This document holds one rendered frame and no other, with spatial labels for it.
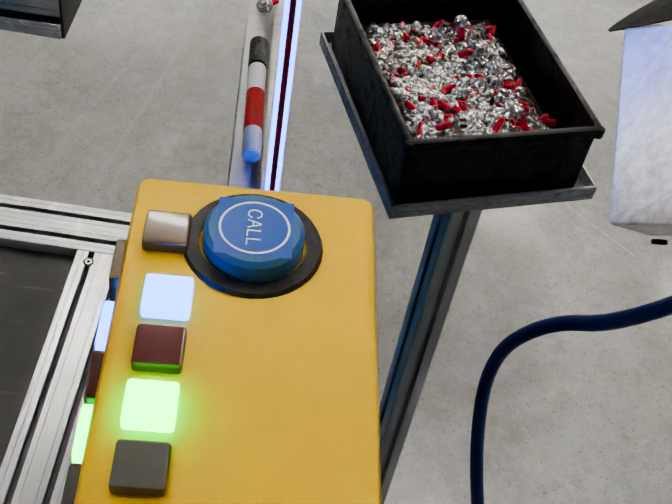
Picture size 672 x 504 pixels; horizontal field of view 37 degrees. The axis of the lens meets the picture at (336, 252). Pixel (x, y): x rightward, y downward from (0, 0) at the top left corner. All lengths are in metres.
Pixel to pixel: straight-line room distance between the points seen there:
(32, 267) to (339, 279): 1.18
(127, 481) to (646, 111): 0.45
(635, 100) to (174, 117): 1.52
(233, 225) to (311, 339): 0.06
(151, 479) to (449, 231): 0.60
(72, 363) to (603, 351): 0.94
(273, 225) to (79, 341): 1.05
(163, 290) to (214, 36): 1.97
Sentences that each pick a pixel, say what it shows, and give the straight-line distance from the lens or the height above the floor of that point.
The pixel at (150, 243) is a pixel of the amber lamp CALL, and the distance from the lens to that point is 0.39.
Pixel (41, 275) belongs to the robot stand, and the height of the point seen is 0.21.
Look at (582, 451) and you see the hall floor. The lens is 1.72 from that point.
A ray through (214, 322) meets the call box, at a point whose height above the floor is 1.07.
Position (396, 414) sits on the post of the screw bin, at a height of 0.45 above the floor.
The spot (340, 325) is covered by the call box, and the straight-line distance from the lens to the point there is 0.38.
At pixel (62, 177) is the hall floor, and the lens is 1.98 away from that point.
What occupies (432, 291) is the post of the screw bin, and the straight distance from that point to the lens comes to 0.95.
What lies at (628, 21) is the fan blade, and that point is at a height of 0.93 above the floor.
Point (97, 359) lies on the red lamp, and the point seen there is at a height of 1.06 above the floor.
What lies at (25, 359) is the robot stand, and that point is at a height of 0.21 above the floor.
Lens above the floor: 1.37
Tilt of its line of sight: 47 degrees down
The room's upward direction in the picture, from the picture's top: 11 degrees clockwise
